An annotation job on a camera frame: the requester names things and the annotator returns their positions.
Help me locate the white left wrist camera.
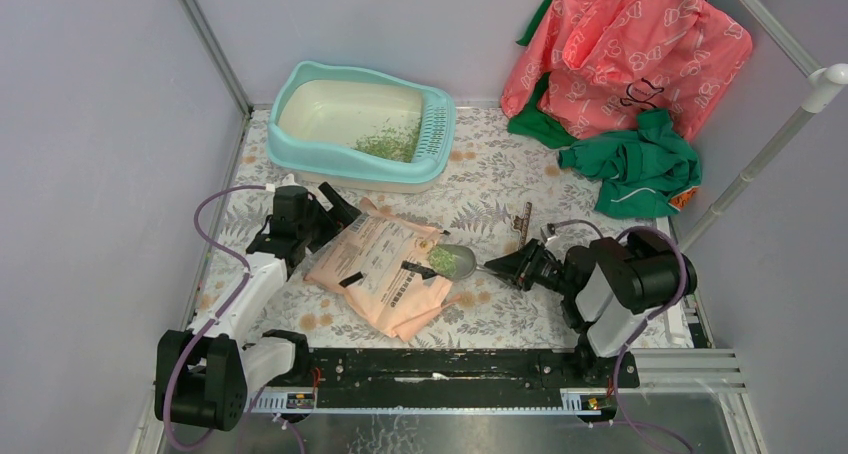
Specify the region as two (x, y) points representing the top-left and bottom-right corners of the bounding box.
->
(264, 174), (299, 193)

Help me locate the green cat litter pile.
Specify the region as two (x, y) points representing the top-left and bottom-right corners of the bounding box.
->
(353, 119), (421, 163)

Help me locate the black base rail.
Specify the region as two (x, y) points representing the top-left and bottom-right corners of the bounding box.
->
(271, 348), (640, 410)

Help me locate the pink cat litter bag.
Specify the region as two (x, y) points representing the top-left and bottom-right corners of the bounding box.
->
(304, 198), (458, 342)

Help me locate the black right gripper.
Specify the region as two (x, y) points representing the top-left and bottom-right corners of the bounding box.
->
(484, 237), (574, 297)

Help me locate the dark green garment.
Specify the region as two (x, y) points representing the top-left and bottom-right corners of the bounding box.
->
(506, 0), (667, 151)

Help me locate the grey litter scoop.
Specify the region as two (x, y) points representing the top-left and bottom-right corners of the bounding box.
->
(427, 243), (495, 281)

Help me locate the teal litter box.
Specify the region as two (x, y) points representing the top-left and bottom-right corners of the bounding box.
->
(266, 61), (457, 193)

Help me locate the brown bag sealing clip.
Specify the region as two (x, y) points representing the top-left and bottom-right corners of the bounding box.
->
(512, 202), (533, 247)

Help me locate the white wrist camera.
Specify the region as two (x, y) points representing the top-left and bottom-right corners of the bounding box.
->
(540, 224), (559, 244)
(264, 174), (299, 193)

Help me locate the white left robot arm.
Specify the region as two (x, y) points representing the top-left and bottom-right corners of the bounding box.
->
(154, 182), (361, 431)

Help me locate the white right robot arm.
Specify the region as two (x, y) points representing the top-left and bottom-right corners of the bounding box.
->
(483, 227), (698, 387)

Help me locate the green sweatshirt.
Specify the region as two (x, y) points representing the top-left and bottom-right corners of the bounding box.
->
(557, 109), (702, 219)

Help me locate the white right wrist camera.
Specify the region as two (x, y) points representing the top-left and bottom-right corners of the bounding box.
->
(540, 224), (559, 244)

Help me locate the pink patterned jacket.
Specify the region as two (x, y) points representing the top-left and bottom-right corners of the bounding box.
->
(500, 0), (752, 141)

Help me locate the white pole stand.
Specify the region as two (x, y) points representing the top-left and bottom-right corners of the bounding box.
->
(675, 63), (848, 254)

